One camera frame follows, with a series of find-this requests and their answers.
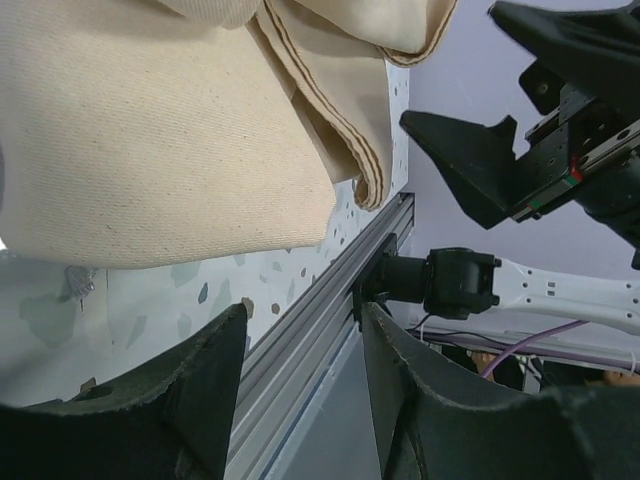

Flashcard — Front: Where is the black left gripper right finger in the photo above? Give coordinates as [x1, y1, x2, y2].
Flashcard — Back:
[361, 303, 639, 480]

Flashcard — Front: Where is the beige cloth mat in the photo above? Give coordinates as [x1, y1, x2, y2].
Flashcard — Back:
[1, 1, 455, 269]

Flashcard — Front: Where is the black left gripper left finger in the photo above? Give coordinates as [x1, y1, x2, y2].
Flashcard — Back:
[1, 304, 247, 479]

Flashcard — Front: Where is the aluminium rail frame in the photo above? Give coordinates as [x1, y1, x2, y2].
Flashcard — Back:
[224, 193, 415, 479]

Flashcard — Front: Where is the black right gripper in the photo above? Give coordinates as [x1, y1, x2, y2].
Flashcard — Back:
[399, 1, 639, 249]

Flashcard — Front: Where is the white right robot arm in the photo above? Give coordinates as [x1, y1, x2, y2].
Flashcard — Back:
[371, 1, 639, 335]

